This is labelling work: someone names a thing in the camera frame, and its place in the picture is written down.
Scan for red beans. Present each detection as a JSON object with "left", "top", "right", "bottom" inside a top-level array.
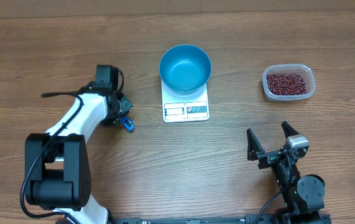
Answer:
[{"left": 266, "top": 73, "right": 307, "bottom": 95}]

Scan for red scoop with blue handle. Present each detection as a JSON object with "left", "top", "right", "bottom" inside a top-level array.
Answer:
[{"left": 121, "top": 116, "right": 135, "bottom": 133}]

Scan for clear plastic container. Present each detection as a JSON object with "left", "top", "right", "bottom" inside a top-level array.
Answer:
[{"left": 262, "top": 63, "right": 316, "bottom": 101}]

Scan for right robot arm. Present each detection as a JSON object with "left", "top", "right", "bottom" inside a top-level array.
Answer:
[{"left": 245, "top": 121, "right": 331, "bottom": 224}]

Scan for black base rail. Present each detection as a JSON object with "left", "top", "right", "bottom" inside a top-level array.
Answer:
[{"left": 55, "top": 213, "right": 332, "bottom": 224}]

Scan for left black cable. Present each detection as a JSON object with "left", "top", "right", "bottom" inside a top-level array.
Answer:
[{"left": 19, "top": 70, "right": 125, "bottom": 224}]

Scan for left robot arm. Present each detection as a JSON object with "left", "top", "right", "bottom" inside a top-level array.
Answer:
[{"left": 19, "top": 80, "right": 132, "bottom": 223}]

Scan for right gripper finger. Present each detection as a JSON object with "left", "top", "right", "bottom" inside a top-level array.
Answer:
[
  {"left": 281, "top": 121, "right": 299, "bottom": 139},
  {"left": 247, "top": 128, "right": 265, "bottom": 161}
]

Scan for blue metal bowl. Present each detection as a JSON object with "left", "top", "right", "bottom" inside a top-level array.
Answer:
[{"left": 159, "top": 44, "right": 212, "bottom": 95}]

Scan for white digital kitchen scale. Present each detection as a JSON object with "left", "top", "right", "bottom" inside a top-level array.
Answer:
[{"left": 161, "top": 81, "right": 210, "bottom": 123}]

